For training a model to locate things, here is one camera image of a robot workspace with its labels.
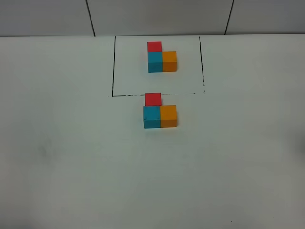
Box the blue template block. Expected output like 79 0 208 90
148 52 163 73

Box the red template block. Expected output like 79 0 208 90
147 41 162 52

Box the orange template block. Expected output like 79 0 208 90
162 51 178 72

